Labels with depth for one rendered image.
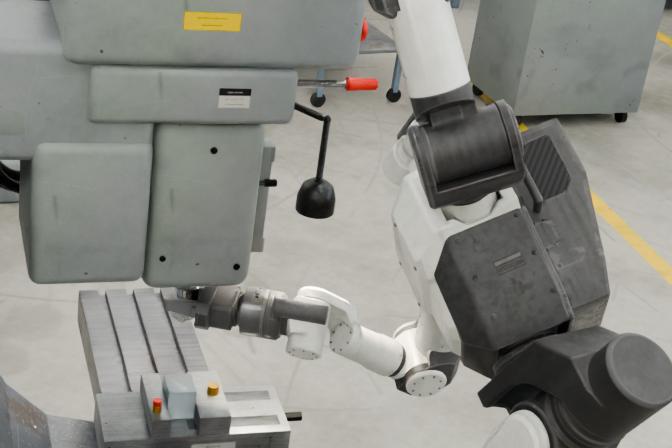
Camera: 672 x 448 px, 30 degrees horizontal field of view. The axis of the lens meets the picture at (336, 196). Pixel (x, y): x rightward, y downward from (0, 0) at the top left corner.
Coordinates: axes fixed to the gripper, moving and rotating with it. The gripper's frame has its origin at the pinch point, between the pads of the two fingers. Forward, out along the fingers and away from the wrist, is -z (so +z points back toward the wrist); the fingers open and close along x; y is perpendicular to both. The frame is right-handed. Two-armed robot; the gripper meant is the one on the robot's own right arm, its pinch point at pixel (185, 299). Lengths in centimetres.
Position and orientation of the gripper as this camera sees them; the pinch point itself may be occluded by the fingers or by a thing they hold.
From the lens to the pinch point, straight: 230.3
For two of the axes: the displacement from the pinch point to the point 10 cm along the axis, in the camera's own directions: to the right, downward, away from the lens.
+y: -1.2, 9.0, 4.3
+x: -1.4, 4.1, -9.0
